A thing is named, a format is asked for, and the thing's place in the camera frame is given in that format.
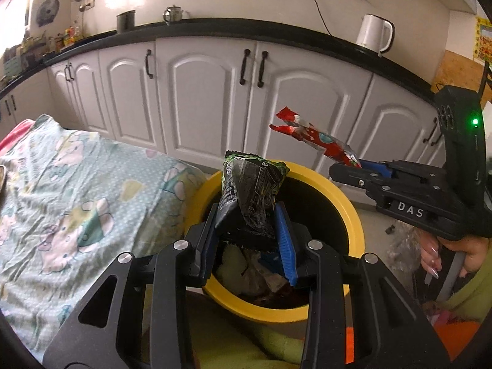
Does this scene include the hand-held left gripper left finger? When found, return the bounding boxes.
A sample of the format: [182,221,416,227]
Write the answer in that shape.
[42,204,220,369]

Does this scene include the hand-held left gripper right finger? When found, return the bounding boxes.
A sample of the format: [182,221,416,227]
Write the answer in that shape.
[274,204,451,369]

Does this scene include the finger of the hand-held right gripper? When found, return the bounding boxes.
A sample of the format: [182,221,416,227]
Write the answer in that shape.
[360,159,445,180]
[329,162,390,195]

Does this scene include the red printed snack wrapper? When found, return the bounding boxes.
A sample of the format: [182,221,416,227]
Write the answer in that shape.
[269,108,362,169]

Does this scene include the black green snack packet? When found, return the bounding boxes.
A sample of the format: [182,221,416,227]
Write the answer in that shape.
[214,150,290,252]

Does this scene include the yellow rim trash bin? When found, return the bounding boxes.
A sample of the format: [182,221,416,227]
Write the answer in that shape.
[184,160,365,323]

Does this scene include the person's right hand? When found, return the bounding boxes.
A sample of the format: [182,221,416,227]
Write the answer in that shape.
[419,234,492,287]

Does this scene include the clear plastic bag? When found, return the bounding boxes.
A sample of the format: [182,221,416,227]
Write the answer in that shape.
[386,223,423,277]

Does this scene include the person's green trouser legs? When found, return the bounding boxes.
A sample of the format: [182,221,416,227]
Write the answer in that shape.
[142,284,310,369]

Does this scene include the wooden chipboard panel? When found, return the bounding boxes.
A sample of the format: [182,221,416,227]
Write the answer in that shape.
[430,48,492,104]

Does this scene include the white electric kettle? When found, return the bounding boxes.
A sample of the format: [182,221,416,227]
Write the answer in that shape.
[355,13,396,57]

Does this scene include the orange stool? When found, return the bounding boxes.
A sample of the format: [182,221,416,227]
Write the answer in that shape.
[345,317,483,369]

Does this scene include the cartoon printed blanket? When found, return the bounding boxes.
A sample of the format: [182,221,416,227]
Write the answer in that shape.
[0,113,208,333]

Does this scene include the white kitchen cabinets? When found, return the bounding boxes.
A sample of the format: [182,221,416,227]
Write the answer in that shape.
[0,36,446,185]

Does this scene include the black kitchen countertop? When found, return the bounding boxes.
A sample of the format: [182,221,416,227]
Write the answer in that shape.
[0,17,437,101]

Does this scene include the pink blanket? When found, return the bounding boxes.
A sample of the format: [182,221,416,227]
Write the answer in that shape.
[0,118,36,152]

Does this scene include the steel teapot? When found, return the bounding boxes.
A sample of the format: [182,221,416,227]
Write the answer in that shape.
[162,5,184,26]

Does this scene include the metal mug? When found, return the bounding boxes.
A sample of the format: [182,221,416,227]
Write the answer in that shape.
[116,10,136,34]

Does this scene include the group of condiment bottles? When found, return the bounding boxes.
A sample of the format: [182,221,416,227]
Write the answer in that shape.
[21,23,85,52]

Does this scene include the kitchen window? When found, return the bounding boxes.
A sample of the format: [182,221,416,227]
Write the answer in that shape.
[0,0,33,52]

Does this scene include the wall poster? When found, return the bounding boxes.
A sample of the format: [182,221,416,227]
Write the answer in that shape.
[474,16,492,62]

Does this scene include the black power cable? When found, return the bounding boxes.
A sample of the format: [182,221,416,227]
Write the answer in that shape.
[305,0,333,36]

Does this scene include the small wall fan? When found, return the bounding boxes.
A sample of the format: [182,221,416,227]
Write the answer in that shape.
[36,0,60,27]

